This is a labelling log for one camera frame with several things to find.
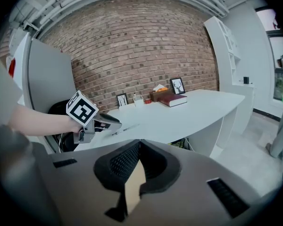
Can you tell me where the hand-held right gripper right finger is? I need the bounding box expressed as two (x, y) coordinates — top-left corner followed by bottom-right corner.
(132, 139), (274, 226)

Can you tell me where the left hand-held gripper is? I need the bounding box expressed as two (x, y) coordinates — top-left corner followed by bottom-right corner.
(66, 90), (123, 144)

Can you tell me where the window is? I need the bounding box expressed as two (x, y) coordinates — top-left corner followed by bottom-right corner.
(255, 7), (283, 105)

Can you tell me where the person's left forearm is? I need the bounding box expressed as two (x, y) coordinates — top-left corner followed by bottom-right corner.
(8, 104), (83, 137)

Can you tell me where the silver pen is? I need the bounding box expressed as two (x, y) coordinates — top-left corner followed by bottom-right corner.
(112, 123), (141, 137)

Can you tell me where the white shelf unit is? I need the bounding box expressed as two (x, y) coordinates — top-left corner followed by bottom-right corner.
(203, 15), (256, 136)

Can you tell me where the white desk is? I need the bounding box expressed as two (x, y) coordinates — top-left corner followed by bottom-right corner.
(74, 89), (246, 159)

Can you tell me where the tree picture frame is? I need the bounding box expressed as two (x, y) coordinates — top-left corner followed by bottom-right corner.
(116, 92), (129, 107)

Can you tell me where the white pen holder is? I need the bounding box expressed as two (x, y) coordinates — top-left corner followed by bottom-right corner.
(132, 93), (145, 108)

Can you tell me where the deer picture frame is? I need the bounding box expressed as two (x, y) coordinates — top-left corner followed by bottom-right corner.
(170, 77), (186, 95)

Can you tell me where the wooden tissue box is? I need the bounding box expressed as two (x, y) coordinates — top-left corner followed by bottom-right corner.
(149, 84), (174, 103)

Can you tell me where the dark red book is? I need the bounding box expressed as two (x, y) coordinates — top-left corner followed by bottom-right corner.
(158, 93), (188, 108)

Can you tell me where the grey cabinet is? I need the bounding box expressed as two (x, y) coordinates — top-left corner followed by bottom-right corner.
(25, 38), (77, 150)

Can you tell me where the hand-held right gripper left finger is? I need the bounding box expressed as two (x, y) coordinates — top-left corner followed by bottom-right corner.
(35, 139), (142, 226)

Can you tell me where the black chair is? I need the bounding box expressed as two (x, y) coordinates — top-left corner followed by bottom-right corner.
(48, 99), (79, 152)

